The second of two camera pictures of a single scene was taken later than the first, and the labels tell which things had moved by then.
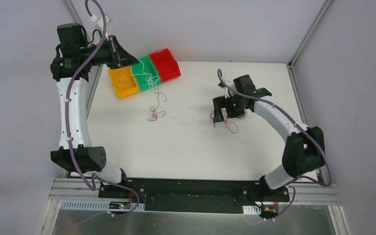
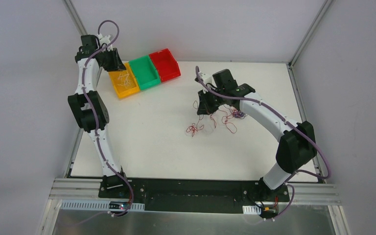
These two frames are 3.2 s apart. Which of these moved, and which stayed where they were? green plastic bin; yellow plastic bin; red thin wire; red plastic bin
Moved: red thin wire
Stayed: red plastic bin; yellow plastic bin; green plastic bin
